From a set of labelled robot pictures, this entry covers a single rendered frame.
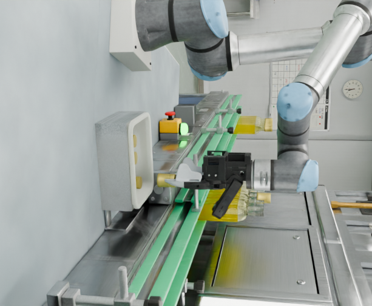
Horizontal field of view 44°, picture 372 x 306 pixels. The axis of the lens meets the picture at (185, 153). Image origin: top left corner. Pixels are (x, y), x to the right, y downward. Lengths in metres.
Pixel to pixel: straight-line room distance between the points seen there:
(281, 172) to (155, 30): 0.50
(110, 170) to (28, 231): 0.34
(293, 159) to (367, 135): 6.41
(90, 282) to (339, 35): 0.79
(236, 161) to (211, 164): 0.06
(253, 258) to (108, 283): 0.59
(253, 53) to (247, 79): 5.89
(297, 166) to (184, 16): 0.49
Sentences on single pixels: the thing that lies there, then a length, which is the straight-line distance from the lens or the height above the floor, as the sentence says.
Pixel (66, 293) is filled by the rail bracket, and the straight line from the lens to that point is 0.75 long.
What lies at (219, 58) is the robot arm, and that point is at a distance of 1.34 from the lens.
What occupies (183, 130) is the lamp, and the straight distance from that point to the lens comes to 1.69.
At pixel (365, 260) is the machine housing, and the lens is 1.53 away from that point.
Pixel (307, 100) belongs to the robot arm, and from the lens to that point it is 1.02.
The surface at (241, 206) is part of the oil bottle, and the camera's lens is 1.41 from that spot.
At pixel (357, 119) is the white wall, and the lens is 7.42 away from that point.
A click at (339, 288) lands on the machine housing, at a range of 1.33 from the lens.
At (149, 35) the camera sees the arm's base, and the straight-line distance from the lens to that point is 1.27.
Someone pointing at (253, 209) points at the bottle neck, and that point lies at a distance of 1.42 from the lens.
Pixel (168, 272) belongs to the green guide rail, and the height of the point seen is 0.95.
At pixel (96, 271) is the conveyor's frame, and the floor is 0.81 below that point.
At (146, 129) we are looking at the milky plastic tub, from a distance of 1.25.
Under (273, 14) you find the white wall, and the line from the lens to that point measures 7.19.
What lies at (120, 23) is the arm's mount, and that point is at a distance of 1.24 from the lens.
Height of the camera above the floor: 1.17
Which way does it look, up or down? 11 degrees down
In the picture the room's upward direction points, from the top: 91 degrees clockwise
